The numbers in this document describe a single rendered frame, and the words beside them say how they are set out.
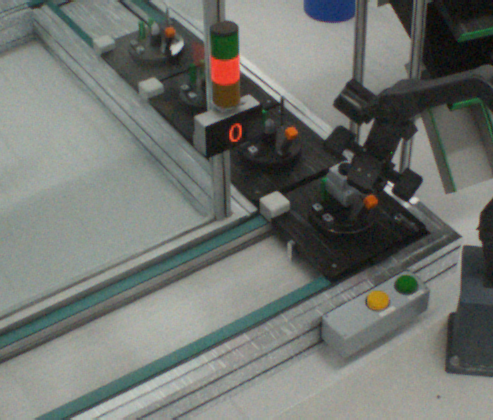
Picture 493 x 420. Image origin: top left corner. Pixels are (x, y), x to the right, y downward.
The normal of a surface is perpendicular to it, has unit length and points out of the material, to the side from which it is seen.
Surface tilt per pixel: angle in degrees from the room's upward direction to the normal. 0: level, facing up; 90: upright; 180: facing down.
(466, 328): 90
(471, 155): 45
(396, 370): 0
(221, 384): 90
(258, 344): 0
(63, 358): 0
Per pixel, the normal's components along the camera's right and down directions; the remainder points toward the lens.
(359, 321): -0.01, -0.74
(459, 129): 0.28, -0.10
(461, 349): -0.82, 0.39
